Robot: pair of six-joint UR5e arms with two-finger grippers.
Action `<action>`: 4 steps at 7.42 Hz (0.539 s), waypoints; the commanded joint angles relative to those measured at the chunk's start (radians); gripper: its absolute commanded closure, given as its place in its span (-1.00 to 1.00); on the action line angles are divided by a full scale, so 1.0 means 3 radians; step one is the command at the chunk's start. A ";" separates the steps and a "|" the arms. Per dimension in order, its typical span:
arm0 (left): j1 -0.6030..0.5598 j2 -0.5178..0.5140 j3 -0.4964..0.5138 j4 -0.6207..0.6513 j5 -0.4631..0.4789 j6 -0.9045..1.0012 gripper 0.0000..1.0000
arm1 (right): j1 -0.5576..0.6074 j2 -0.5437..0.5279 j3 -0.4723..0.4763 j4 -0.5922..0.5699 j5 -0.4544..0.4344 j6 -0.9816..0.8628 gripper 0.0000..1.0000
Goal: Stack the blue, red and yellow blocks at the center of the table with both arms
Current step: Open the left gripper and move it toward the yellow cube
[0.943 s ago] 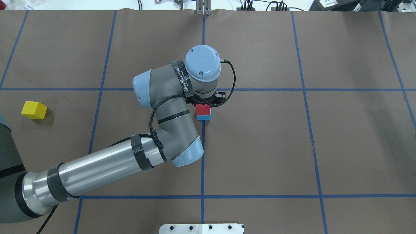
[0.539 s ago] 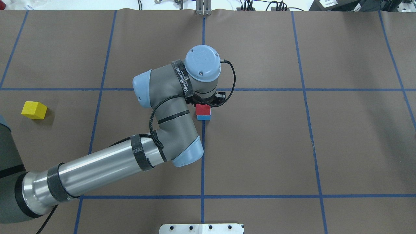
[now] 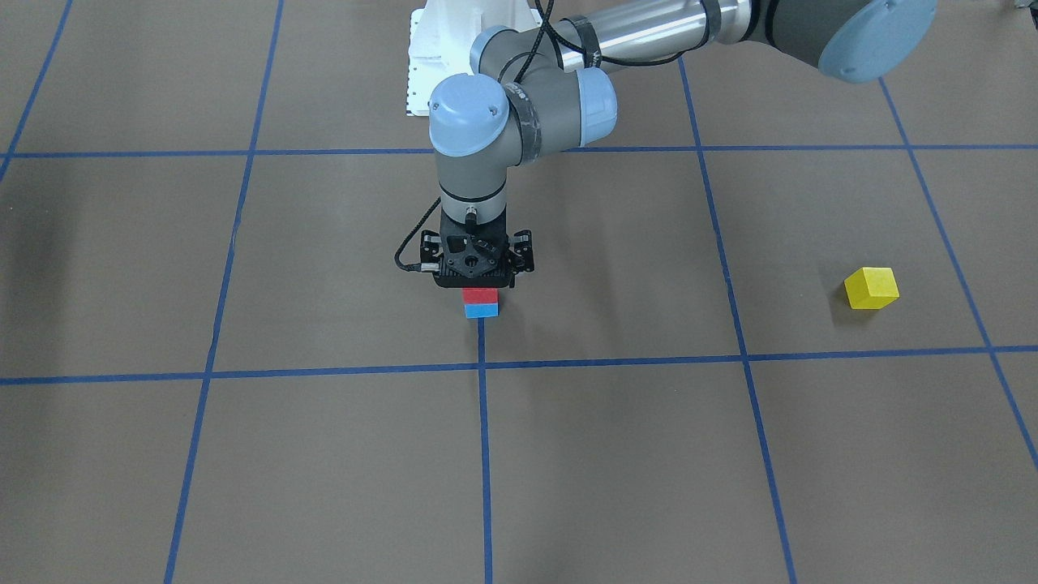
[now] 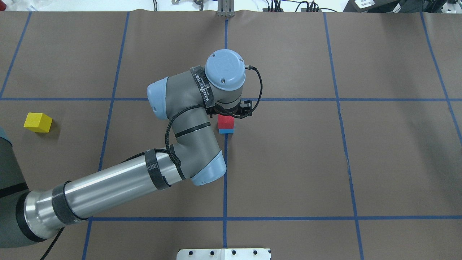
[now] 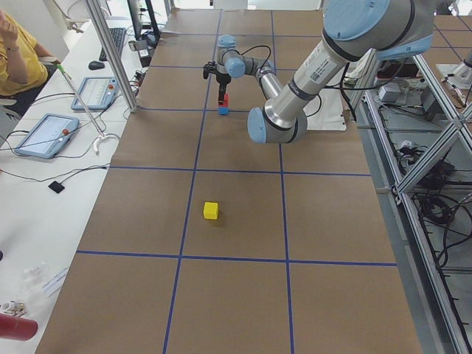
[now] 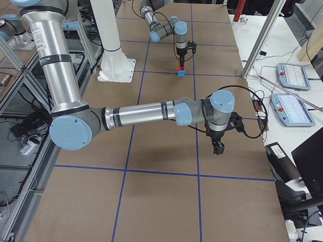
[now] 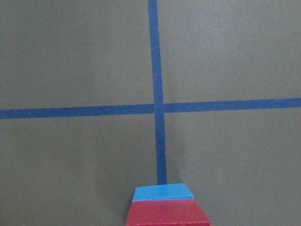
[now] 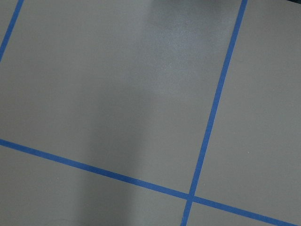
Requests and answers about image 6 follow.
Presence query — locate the teach pendant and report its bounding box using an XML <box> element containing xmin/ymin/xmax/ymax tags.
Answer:
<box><xmin>277</xmin><ymin>63</ymin><xmax>310</xmax><ymax>91</ymax></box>
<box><xmin>271</xmin><ymin>93</ymin><xmax>315</xmax><ymax>127</ymax></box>

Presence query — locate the white pedestal mount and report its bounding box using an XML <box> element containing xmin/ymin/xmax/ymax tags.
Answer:
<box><xmin>90</xmin><ymin>0</ymin><xmax>136</xmax><ymax>83</ymax></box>

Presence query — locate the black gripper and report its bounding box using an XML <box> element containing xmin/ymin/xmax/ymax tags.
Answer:
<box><xmin>205</xmin><ymin>127</ymin><xmax>227</xmax><ymax>155</ymax></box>
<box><xmin>176</xmin><ymin>47</ymin><xmax>187</xmax><ymax>69</ymax></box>

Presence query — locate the white power strip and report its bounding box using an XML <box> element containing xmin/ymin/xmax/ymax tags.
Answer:
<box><xmin>20</xmin><ymin>141</ymin><xmax>36</xmax><ymax>155</ymax></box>

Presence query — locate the black monitor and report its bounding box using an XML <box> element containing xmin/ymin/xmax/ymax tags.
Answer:
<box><xmin>292</xmin><ymin>128</ymin><xmax>322</xmax><ymax>196</ymax></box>

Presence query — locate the orange circuit board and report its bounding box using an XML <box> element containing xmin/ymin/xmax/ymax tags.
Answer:
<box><xmin>252</xmin><ymin>100</ymin><xmax>264</xmax><ymax>112</ymax></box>

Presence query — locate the upper teach pendant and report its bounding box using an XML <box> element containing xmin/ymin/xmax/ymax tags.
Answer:
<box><xmin>277</xmin><ymin>63</ymin><xmax>310</xmax><ymax>91</ymax></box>

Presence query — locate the aluminium frame post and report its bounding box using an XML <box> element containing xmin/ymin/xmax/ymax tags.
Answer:
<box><xmin>241</xmin><ymin>0</ymin><xmax>286</xmax><ymax>79</ymax></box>

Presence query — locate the blue block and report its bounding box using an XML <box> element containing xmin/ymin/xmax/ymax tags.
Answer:
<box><xmin>177</xmin><ymin>71</ymin><xmax>185</xmax><ymax>77</ymax></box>

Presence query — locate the red block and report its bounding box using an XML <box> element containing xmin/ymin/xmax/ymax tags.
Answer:
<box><xmin>178</xmin><ymin>62</ymin><xmax>186</xmax><ymax>72</ymax></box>

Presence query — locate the black cardboard box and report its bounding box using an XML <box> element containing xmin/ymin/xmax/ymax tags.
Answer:
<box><xmin>265</xmin><ymin>142</ymin><xmax>300</xmax><ymax>183</ymax></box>

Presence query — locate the red cylinder bottle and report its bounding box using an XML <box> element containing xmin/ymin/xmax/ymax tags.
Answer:
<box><xmin>233</xmin><ymin>0</ymin><xmax>246</xmax><ymax>22</ymax></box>

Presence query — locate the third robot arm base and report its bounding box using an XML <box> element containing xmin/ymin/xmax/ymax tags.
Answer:
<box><xmin>1</xmin><ymin>14</ymin><xmax>35</xmax><ymax>51</ymax></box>

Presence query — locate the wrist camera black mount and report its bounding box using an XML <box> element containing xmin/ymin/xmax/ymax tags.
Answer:
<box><xmin>226</xmin><ymin>112</ymin><xmax>245</xmax><ymax>133</ymax></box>

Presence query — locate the lower teach pendant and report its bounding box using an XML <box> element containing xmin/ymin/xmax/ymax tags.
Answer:
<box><xmin>271</xmin><ymin>93</ymin><xmax>315</xmax><ymax>127</ymax></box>

